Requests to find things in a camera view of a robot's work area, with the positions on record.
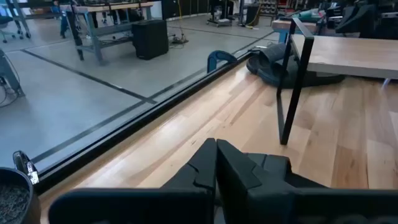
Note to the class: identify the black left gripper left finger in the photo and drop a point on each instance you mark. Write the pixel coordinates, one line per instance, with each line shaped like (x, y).
(199, 174)

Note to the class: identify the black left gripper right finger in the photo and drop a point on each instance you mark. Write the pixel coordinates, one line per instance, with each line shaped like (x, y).
(242, 186)

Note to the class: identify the black slide sandal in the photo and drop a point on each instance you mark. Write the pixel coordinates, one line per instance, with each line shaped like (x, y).
(273, 53)
(267, 77)

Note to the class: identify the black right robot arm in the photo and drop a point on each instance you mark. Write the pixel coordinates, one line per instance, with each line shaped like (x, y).
(357, 18)

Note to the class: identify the wooden shelf with black legs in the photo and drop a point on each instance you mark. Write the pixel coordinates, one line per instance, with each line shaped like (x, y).
(348, 53)

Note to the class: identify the black speaker box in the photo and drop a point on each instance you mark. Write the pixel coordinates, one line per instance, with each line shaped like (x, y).
(149, 39)

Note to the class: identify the low equipment cart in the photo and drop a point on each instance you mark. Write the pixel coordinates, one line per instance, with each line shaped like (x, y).
(219, 21)

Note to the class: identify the black cabinet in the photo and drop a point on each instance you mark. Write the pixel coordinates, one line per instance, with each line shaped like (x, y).
(252, 15)

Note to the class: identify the parts bin rack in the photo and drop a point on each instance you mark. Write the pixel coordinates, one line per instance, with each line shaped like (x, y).
(268, 7)

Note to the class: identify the grey metal workbench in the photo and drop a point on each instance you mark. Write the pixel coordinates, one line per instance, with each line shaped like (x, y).
(124, 7)

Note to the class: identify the green plant in black pot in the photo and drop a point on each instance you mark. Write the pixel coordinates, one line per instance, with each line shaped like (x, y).
(15, 202)

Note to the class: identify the person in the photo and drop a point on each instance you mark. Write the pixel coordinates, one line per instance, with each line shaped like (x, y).
(64, 25)

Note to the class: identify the grey equipment stand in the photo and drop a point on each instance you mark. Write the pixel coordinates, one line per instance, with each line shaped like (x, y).
(7, 74)

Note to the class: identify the grey rolling stand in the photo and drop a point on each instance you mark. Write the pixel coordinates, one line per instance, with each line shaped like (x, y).
(23, 21)

